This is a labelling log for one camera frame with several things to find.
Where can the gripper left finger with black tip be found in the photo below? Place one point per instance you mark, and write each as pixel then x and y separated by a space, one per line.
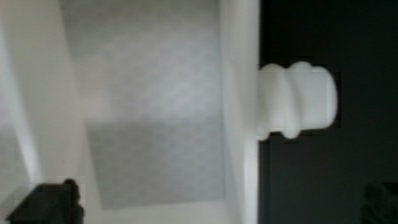
pixel 50 205

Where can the gripper right finger with black tip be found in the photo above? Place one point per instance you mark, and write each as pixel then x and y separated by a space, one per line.
pixel 379 210

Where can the white cabinet body box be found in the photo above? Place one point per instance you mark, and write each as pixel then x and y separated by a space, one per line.
pixel 143 103

